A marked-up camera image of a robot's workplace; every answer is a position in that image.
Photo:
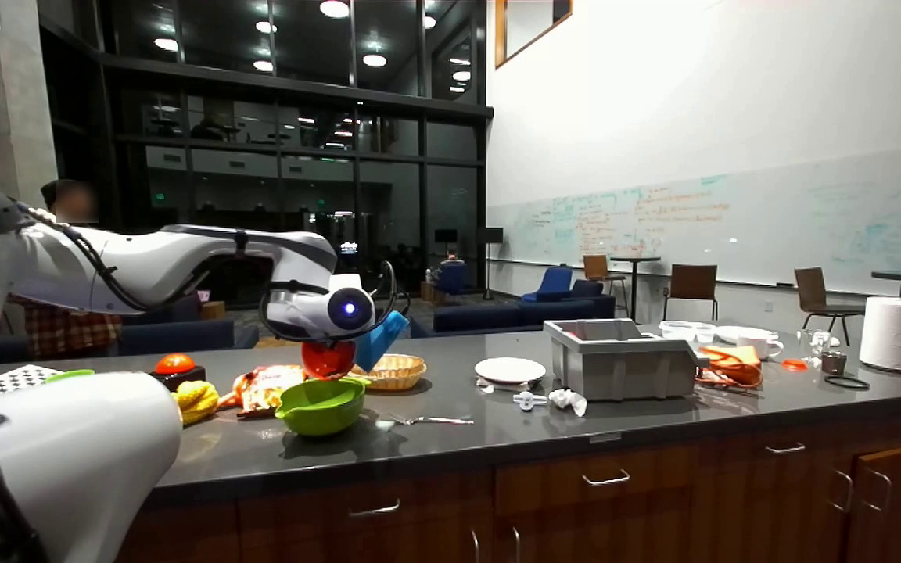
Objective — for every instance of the orange and blue bowl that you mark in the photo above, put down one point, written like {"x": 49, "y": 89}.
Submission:
{"x": 325, "y": 361}

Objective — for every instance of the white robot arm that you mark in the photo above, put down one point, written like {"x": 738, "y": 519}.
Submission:
{"x": 83, "y": 444}

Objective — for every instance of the green bowl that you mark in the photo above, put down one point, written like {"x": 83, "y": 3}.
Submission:
{"x": 321, "y": 408}

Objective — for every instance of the white plate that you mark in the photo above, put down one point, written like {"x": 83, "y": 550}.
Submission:
{"x": 508, "y": 371}

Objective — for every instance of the blue armchair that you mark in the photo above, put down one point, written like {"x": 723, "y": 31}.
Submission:
{"x": 555, "y": 281}

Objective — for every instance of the woven wicker basket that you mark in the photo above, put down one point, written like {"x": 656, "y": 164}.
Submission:
{"x": 395, "y": 372}

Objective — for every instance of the dark blue sofa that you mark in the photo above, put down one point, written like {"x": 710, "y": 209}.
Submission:
{"x": 497, "y": 315}

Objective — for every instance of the metal spoon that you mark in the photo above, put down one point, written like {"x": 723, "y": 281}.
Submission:
{"x": 422, "y": 420}

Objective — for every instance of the crumpled white wrapper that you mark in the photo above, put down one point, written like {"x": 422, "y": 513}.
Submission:
{"x": 557, "y": 397}

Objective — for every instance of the grey metal bin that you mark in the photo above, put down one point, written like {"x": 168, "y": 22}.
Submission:
{"x": 618, "y": 361}

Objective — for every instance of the round high table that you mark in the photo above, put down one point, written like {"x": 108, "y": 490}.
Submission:
{"x": 634, "y": 262}

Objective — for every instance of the snack bag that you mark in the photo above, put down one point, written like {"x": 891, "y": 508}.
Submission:
{"x": 258, "y": 391}

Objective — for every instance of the wooden chair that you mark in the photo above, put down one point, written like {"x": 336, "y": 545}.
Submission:
{"x": 693, "y": 281}

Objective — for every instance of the yellow knitted cloth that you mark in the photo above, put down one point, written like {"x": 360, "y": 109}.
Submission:
{"x": 195, "y": 401}

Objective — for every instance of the orange dome button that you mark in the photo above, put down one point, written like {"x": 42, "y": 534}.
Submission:
{"x": 176, "y": 367}

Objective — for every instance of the orange food packet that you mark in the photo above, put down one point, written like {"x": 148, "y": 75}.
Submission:
{"x": 729, "y": 367}

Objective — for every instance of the small green cup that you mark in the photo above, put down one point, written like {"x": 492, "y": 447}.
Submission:
{"x": 69, "y": 372}

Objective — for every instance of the white paper towel roll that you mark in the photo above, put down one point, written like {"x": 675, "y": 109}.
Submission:
{"x": 881, "y": 339}

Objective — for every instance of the blue wrist camera box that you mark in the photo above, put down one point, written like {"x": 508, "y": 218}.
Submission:
{"x": 373, "y": 344}

